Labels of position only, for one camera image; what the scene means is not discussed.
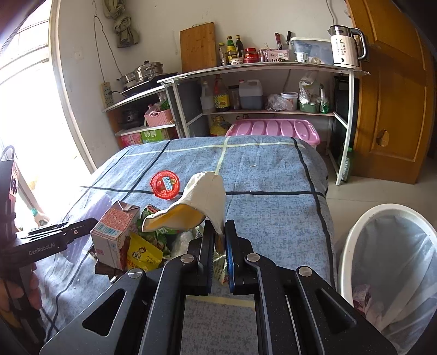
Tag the green snack bag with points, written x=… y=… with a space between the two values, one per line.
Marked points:
x=162 y=237

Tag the blue plaid tablecloth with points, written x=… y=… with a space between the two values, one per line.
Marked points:
x=276 y=194

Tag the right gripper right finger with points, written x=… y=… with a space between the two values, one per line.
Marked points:
x=272 y=286

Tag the stainless steel steamer pot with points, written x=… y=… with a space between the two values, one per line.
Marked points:
x=142 y=74

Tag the hanging grey-green cloth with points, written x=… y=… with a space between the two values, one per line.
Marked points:
x=116 y=10

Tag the white oil jug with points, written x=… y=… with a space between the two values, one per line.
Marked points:
x=250 y=94

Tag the low white side shelf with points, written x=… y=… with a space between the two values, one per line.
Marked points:
x=127 y=122

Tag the yellow snack bag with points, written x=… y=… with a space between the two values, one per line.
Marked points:
x=143 y=254

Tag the beige paper bag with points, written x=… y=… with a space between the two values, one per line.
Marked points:
x=203 y=197

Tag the red round jelly cup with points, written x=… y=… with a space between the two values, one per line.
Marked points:
x=165 y=185

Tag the white trash bin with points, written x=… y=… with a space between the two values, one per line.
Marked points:
x=426 y=343

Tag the wooden door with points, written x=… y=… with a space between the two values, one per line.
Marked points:
x=397 y=96

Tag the green glass bottle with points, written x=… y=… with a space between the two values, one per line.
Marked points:
x=347 y=166

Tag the white power strip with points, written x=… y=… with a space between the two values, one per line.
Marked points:
x=107 y=94

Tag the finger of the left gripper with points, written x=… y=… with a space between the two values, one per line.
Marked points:
x=65 y=236
x=43 y=230

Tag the pink milk carton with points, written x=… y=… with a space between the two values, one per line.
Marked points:
x=111 y=235

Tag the white electric kettle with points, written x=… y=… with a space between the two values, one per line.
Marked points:
x=349 y=46

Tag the white vinegar bottle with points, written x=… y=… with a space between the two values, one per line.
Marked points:
x=207 y=100

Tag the wooden cutting board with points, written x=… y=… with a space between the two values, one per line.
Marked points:
x=198 y=50

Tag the clear bin liner bag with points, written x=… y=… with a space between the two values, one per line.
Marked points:
x=397 y=258

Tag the white metal shelf rack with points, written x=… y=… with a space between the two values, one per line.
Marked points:
x=184 y=91

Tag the white plastic tub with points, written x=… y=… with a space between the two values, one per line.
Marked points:
x=291 y=100

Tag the purple white milk carton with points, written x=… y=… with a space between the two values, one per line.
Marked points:
x=362 y=298

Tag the pink plastic basket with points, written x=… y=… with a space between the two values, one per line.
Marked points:
x=158 y=118

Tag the soy sauce bottle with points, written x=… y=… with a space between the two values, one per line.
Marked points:
x=220 y=95

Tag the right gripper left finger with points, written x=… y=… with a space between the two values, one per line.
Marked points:
x=166 y=289

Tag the black induction cooker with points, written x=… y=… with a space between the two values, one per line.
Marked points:
x=147 y=85

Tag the clear plastic storage box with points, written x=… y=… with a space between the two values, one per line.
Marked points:
x=314 y=51

